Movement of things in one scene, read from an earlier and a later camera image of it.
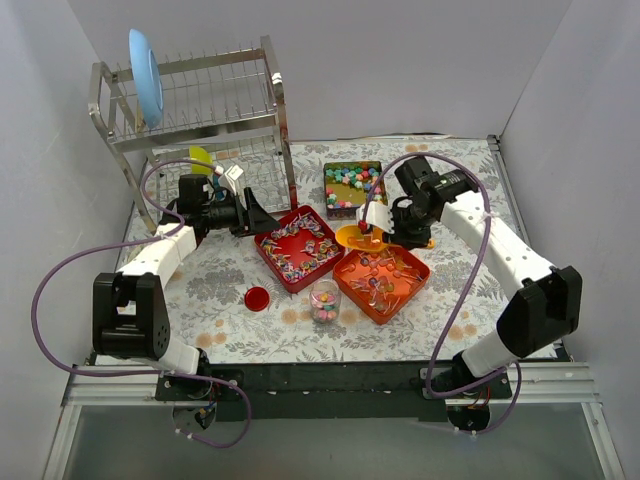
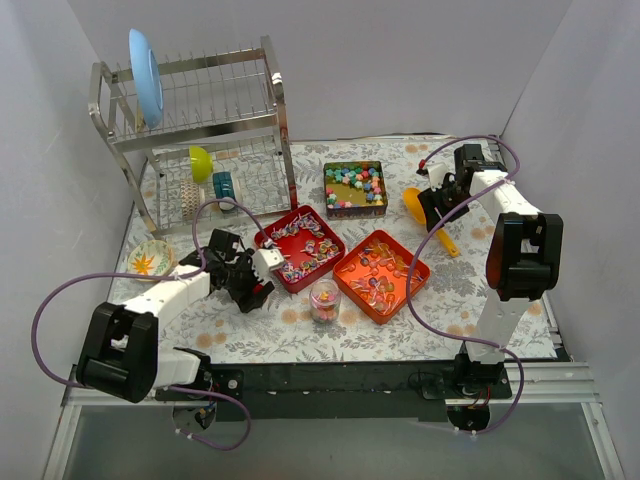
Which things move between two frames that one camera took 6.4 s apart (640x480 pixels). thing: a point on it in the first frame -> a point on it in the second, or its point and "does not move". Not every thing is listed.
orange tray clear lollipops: [380, 282] does not move
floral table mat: [322, 250] does not move
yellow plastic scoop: [352, 238] -> [411, 196]
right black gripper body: [400, 235] -> [441, 206]
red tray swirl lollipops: [300, 250] does not move
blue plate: [148, 78] does not move
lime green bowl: [198, 153] does not move
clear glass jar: [325, 298] does not move
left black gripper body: [247, 214] -> [248, 288]
